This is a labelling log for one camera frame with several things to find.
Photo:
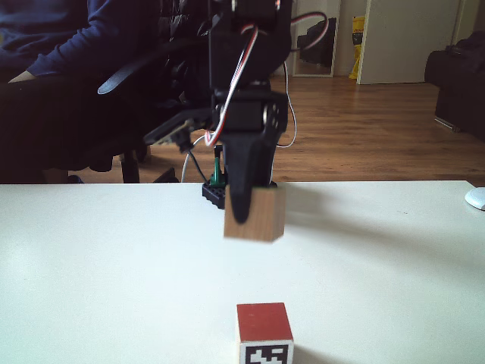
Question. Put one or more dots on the wooden cube with green face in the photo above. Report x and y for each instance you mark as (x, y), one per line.
(265, 216)

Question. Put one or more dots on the red cube with marker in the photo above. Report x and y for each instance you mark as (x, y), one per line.
(263, 322)

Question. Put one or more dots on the person's hand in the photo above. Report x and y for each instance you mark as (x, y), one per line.
(22, 77)

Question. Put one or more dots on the green clamp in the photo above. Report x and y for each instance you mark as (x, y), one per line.
(217, 172)

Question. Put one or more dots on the black office chair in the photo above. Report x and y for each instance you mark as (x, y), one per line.
(166, 72)

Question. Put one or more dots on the yellow bag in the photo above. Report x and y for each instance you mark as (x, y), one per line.
(357, 49)

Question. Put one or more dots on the white door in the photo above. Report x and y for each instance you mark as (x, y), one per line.
(409, 41)

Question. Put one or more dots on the person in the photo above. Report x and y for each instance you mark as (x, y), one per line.
(45, 121)

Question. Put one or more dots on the white computer mouse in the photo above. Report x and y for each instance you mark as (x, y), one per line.
(476, 199)

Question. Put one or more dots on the black sofa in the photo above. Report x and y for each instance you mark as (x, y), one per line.
(462, 83)

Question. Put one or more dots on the wall mirror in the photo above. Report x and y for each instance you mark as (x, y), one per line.
(316, 41)

